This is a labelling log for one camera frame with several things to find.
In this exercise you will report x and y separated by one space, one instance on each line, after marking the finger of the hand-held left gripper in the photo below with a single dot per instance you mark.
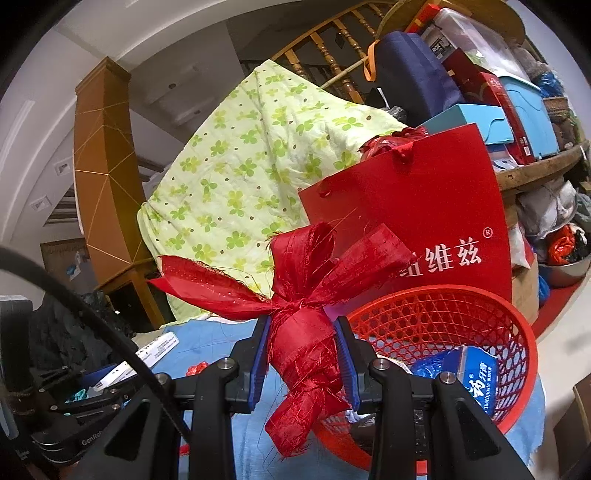
92 400
60 379

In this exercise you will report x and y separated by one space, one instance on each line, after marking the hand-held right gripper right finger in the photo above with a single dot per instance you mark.
346 364

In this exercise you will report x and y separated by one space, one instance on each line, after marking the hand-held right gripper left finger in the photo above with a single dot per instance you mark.
258 360

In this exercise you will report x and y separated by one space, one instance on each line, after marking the blue toothpaste box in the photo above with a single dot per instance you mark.
471 383
115 376

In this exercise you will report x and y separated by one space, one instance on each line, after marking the red ribbon bow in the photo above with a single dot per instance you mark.
304 332

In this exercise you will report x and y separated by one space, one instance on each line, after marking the small red wrapper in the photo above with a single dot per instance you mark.
197 369

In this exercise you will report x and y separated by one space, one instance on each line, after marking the white medicine box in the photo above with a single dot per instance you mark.
157 348

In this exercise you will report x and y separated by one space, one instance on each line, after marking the blue plastic wrapper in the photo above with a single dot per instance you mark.
431 367

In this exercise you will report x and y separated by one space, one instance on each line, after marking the red mesh basket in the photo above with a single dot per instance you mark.
461 318

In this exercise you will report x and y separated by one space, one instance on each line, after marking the black cloth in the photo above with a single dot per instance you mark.
69 327

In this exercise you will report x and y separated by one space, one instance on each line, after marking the blue blanket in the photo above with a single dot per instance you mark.
249 443

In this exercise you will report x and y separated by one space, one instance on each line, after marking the wooden cabinet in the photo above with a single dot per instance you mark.
64 267

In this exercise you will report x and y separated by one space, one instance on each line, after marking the red paper bag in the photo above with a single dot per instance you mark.
415 203

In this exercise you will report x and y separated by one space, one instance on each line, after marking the green clover quilt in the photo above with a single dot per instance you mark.
240 175

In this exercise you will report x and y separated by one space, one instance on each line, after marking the wooden pillar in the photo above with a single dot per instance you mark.
106 175

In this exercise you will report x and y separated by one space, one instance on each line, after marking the red plastic bag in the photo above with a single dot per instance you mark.
561 244
385 143

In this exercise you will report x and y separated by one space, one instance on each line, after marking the steel basin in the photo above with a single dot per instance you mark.
565 274

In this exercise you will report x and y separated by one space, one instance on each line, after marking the white sack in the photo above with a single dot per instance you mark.
545 207

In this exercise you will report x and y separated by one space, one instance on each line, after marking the light blue cardboard box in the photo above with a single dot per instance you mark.
466 122

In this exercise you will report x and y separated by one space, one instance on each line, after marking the round wooden table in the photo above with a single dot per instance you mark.
545 170

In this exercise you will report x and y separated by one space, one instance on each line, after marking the red gift box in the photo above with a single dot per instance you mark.
489 101

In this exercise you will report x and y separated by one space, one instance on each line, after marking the blue storage bin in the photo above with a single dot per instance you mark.
531 120

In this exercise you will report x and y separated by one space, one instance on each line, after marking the wooden stair railing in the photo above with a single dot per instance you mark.
323 46

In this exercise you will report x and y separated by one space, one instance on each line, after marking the wicker basket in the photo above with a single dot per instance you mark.
556 108

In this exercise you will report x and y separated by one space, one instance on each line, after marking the blue plastic bag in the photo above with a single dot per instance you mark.
549 85

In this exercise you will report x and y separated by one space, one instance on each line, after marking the clear storage bin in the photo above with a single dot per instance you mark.
480 41

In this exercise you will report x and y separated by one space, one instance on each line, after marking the round bamboo tray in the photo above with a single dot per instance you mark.
498 9

